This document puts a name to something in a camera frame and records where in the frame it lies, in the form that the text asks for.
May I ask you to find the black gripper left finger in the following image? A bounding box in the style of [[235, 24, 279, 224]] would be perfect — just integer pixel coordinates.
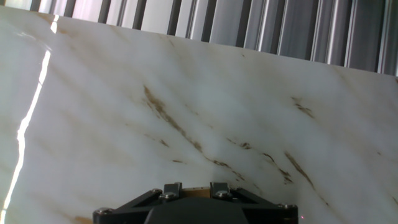
[[92, 181, 184, 221]]

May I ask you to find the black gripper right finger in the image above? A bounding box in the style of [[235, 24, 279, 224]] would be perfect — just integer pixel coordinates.
[[209, 181, 299, 218]]

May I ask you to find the light wooden jenga block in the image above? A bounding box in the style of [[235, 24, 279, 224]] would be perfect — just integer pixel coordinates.
[[182, 186, 211, 199]]

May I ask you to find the white marble pattern mat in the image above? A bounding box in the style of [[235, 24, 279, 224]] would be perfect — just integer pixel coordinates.
[[0, 6, 398, 224]]

